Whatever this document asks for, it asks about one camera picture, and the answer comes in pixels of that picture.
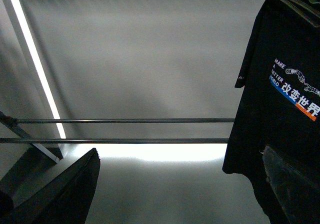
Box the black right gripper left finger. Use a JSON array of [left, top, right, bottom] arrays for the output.
[[0, 148, 101, 224]]

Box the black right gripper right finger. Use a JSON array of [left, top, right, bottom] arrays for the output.
[[262, 145, 320, 224]]

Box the grey metal clothes rack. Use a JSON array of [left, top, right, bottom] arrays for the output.
[[0, 113, 235, 159]]

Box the black printed t-shirt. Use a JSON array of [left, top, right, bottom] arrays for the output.
[[222, 0, 320, 224]]

